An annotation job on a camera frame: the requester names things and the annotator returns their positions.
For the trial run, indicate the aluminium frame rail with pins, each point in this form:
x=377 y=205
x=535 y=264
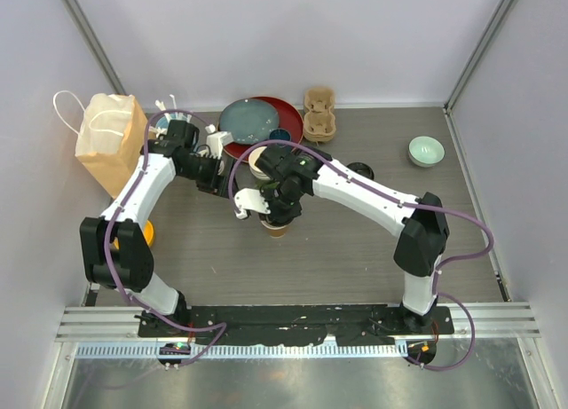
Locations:
x=492 y=320

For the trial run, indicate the small dark blue bowl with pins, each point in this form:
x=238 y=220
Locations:
x=280 y=134

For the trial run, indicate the orange round dish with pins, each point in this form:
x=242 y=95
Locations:
x=149 y=233

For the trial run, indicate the white slotted cable duct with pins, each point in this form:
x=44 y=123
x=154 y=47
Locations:
x=174 y=351

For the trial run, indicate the black cup lid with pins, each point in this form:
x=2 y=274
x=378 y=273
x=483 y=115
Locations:
x=362 y=169

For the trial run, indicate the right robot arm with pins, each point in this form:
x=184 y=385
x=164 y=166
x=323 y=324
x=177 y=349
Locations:
x=418 y=225

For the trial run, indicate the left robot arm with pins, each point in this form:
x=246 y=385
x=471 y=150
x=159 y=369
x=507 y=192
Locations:
x=115 y=252

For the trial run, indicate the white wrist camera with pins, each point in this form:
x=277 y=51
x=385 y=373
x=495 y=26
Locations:
x=247 y=200
x=216 y=140

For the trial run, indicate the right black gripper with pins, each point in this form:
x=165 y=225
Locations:
x=275 y=215

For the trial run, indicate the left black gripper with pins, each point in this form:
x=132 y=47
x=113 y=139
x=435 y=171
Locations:
x=216 y=184

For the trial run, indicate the green paper cup stack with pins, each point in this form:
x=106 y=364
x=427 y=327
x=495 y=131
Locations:
x=262 y=180

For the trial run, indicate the blue-grey ceramic plate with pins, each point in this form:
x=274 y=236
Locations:
x=249 y=120

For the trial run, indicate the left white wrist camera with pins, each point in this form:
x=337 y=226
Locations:
x=216 y=140

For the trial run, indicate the light blue cylinder holder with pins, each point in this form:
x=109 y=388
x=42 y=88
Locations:
x=161 y=127

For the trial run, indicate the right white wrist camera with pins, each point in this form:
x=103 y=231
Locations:
x=247 y=200

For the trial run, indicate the cardboard cup carrier stack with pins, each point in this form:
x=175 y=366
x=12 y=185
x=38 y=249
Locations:
x=319 y=119

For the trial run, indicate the brown paper bag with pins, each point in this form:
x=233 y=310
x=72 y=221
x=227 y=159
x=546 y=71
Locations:
x=110 y=138

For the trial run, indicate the pale green ceramic bowl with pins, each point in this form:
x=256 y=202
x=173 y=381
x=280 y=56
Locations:
x=426 y=152

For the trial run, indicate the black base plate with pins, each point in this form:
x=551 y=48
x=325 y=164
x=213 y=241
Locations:
x=301 y=325

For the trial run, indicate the single brown paper cup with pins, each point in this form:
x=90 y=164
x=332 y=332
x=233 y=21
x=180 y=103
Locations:
x=275 y=231

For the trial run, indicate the red round tray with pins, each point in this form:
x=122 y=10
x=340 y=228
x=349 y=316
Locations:
x=290 y=120

